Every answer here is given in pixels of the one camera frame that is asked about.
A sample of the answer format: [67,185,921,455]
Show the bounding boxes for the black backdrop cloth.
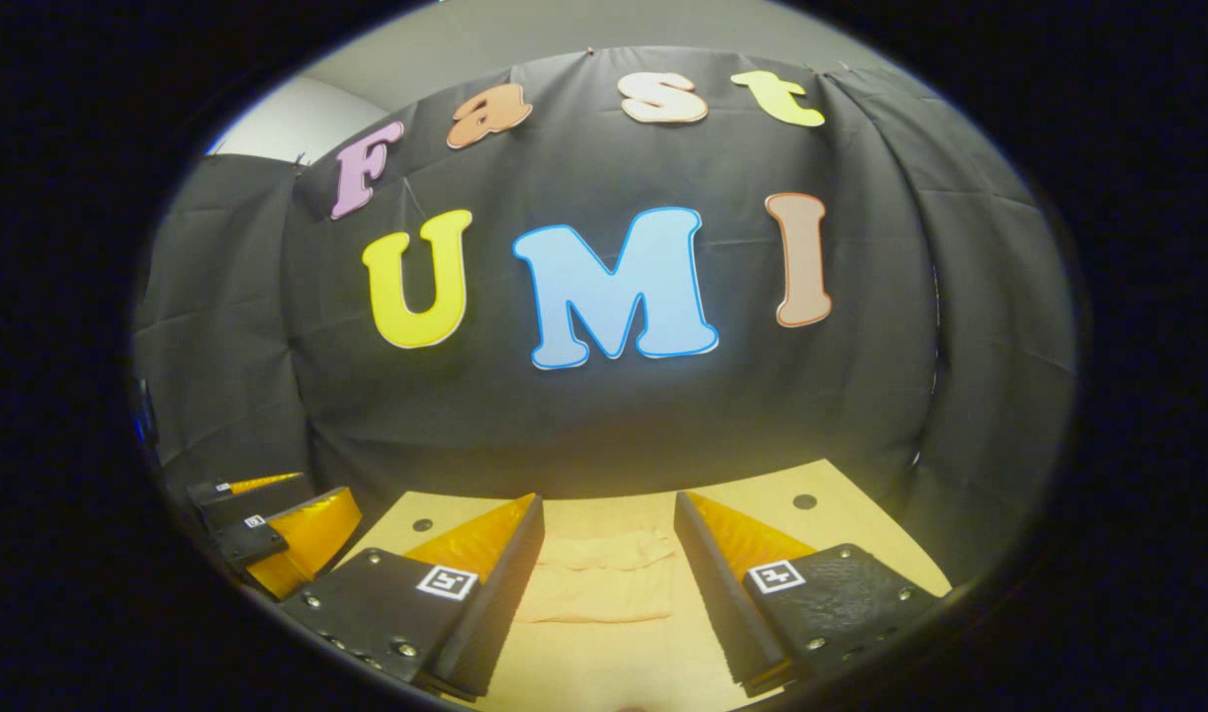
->
[132,44,1078,594]

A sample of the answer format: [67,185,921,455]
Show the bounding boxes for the orange T-shirt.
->
[513,528,681,626]

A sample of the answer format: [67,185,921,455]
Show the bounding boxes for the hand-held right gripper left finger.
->
[276,491,548,703]

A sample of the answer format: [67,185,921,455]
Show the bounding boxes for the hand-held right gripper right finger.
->
[673,489,954,696]

